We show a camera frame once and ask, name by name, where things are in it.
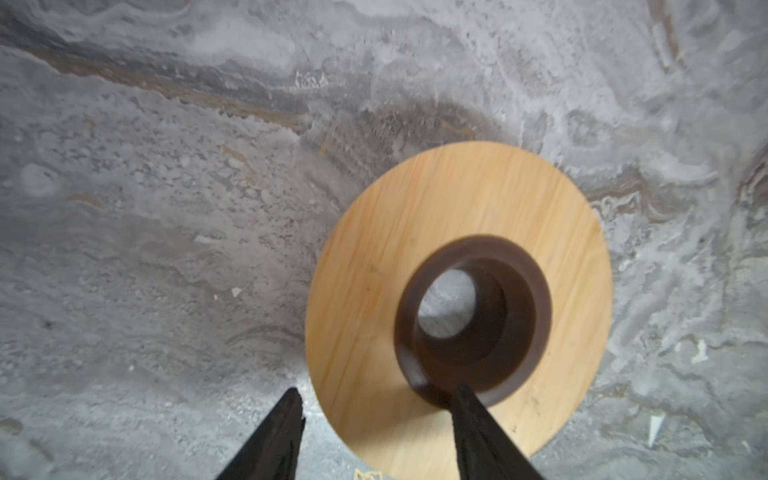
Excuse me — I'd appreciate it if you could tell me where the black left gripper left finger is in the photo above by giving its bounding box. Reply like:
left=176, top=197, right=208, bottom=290
left=216, top=387, right=305, bottom=480

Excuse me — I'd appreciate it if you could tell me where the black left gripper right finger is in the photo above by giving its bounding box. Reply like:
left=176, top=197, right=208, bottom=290
left=450, top=385, right=543, bottom=480

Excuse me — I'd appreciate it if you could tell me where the round wooden dripper holder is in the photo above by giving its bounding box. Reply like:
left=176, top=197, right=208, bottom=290
left=305, top=141, right=613, bottom=479

